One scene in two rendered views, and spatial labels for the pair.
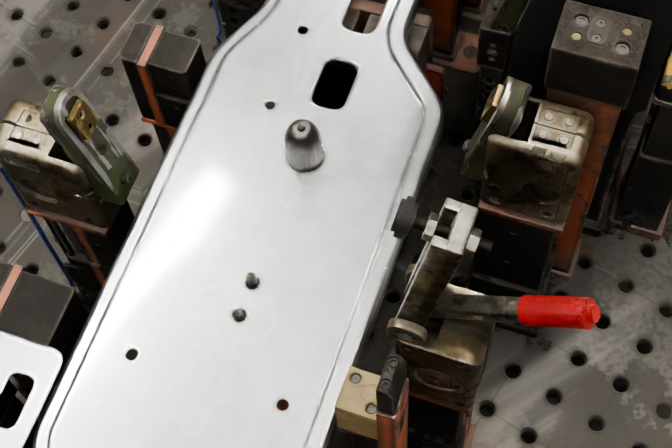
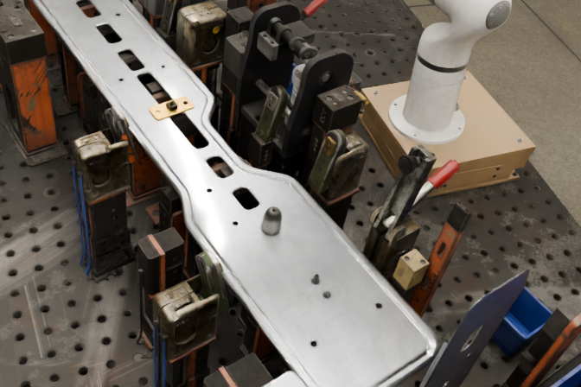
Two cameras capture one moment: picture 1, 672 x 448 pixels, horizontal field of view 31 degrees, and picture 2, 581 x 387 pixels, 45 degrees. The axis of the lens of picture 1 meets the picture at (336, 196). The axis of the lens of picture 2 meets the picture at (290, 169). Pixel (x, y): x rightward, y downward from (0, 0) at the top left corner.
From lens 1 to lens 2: 0.76 m
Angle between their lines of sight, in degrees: 41
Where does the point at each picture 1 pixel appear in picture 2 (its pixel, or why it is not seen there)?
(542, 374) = not seen: hidden behind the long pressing
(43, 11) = not seen: outside the picture
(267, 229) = (294, 261)
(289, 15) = (197, 189)
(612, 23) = (338, 92)
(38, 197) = (181, 344)
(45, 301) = (250, 367)
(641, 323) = (359, 234)
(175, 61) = (175, 241)
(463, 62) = not seen: hidden behind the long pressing
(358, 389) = (412, 260)
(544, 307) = (442, 174)
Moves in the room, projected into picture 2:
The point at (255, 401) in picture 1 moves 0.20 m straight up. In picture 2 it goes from (370, 314) to (402, 233)
